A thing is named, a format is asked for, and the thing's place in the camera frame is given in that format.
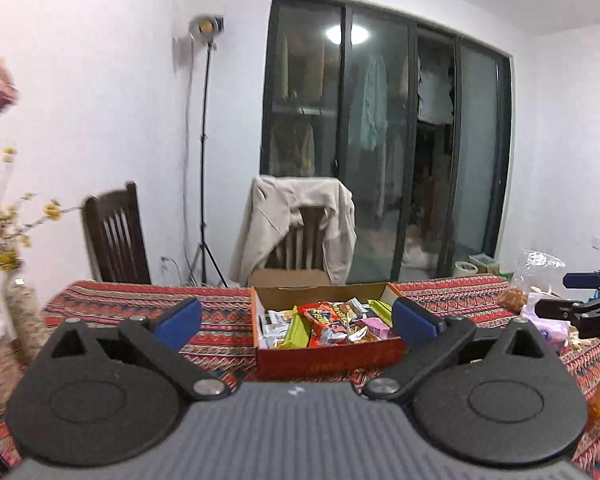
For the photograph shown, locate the hanging pale blue garment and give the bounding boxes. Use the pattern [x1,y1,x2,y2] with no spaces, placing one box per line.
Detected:
[360,54,389,152]

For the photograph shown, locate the wooden chair with jacket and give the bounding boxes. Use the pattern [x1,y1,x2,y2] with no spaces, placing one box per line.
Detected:
[264,205,332,272]

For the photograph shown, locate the clear plastic bag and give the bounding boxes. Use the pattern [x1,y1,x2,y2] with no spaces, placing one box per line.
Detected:
[496,249,567,312]

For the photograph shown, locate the small white box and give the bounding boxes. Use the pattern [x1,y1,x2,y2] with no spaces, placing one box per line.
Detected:
[470,254,502,276]

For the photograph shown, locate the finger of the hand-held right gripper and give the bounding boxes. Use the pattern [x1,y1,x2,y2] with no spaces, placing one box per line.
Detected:
[564,267,600,295]
[535,299,589,322]

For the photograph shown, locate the orange cardboard box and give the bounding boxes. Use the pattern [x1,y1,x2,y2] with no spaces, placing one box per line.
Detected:
[249,268,408,382]

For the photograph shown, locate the studio light on stand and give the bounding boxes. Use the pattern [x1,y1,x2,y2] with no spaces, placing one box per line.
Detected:
[186,14,229,288]

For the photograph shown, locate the purple tissue pack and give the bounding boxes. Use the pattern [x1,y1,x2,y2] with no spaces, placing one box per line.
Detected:
[521,291,572,357]

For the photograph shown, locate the small floral vase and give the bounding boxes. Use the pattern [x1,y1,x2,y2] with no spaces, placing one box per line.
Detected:
[4,269,49,363]

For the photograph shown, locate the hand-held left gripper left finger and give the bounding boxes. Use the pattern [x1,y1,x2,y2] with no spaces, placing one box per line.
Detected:
[42,296,232,403]

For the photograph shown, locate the yellow flower sprigs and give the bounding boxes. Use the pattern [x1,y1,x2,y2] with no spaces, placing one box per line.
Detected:
[0,146,82,272]

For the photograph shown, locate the pile of snack packets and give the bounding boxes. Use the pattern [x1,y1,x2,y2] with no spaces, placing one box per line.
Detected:
[257,299,396,351]

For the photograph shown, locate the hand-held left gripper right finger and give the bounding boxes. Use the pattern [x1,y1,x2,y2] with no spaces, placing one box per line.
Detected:
[361,296,557,404]

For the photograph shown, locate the dark wooden chair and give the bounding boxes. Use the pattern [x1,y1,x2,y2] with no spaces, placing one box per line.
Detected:
[81,181,152,285]

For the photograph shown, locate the red patterned tablecloth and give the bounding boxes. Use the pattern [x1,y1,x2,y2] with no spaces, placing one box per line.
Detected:
[0,274,600,480]

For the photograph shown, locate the beige jacket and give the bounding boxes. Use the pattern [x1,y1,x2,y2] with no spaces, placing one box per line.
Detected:
[228,175,357,286]

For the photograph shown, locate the black framed glass sliding door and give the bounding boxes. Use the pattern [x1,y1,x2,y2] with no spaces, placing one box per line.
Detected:
[259,0,513,283]

